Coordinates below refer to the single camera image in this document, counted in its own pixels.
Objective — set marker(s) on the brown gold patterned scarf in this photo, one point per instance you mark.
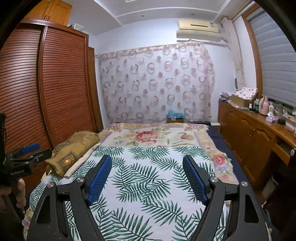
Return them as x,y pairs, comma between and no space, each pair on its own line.
65,154

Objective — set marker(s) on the louvered wooden wardrobe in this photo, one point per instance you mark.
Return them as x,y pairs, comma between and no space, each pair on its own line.
48,85

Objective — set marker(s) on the pink thermos jug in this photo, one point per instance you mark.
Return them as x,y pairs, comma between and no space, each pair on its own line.
264,106

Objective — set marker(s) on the folded beige pink garment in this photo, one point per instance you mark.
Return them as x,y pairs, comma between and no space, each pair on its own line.
80,161

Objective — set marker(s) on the circle pattern sheer curtain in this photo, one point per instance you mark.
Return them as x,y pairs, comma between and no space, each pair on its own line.
143,85

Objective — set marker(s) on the navy blue mattress sheet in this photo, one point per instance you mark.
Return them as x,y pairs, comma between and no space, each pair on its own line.
221,145

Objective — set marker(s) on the blue item behind bed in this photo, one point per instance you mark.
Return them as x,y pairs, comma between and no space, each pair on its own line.
173,114

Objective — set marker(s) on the grey window blind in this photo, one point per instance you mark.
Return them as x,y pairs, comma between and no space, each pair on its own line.
277,57

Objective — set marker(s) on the cardboard box with cloth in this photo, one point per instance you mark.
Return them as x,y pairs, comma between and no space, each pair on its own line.
243,97

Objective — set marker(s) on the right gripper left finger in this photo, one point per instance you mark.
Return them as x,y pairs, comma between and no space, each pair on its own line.
50,221

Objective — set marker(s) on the person's left hand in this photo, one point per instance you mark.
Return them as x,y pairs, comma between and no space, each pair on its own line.
18,192

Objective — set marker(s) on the long wooden sideboard cabinet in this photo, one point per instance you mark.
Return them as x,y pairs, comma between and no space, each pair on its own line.
253,141

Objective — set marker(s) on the wall air conditioner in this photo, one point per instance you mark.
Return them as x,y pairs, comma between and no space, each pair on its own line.
198,30

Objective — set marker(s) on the tissue pack on sideboard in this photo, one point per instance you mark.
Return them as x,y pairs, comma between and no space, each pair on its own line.
271,118

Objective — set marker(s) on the palm leaf print sheet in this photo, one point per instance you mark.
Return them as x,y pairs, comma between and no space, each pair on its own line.
147,195

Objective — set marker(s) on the hanging beige cloth strip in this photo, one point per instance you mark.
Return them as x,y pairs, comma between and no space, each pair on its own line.
235,49

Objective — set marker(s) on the floral blanket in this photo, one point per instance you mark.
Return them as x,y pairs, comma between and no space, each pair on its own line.
161,135

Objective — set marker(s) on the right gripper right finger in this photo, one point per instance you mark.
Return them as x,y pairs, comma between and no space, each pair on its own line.
245,219

